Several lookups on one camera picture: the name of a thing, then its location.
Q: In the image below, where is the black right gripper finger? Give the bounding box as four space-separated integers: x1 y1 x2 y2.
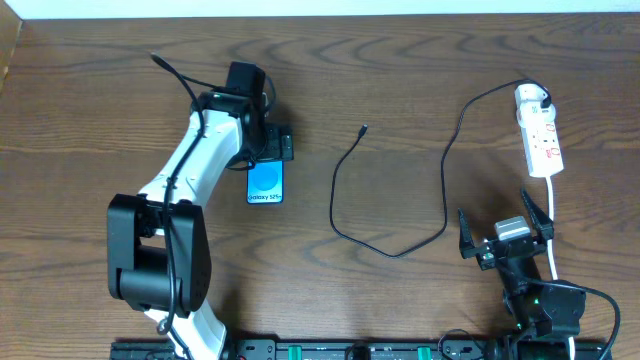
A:
458 209 476 259
520 188 554 241

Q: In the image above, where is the blue Galaxy smartphone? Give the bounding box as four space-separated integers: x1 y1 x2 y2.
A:
247 161 284 204

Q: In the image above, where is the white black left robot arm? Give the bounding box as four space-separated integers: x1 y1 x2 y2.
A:
106 62 294 359

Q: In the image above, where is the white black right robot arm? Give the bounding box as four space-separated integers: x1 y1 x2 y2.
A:
458 190 586 359

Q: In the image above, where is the black charger plug adapter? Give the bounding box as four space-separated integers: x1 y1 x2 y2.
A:
541 94 552 109

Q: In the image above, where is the white power strip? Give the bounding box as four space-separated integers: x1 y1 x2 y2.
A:
514 83 564 178

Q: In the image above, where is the white power strip cord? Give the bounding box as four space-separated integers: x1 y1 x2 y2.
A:
544 174 578 360

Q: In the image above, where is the black USB charging cable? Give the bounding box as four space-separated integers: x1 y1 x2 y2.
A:
328 78 551 260

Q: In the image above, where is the black mounting rail base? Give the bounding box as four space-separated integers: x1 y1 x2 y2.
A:
109 338 614 360

